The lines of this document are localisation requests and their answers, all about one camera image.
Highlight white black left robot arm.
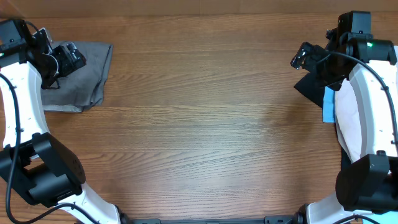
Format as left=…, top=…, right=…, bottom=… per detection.
left=1, top=19, right=129, bottom=223

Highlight grey shorts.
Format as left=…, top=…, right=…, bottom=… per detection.
left=41, top=42, right=113, bottom=113

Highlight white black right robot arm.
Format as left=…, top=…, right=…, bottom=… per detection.
left=290, top=11, right=397, bottom=223

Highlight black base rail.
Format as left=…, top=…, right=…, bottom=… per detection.
left=130, top=213, right=307, bottom=224

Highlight light blue garment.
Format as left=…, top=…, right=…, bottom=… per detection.
left=322, top=86, right=335, bottom=123

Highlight black folded garment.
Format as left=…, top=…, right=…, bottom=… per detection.
left=294, top=73, right=325, bottom=108

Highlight beige shorts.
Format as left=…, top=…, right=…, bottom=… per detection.
left=334, top=45, right=398, bottom=164

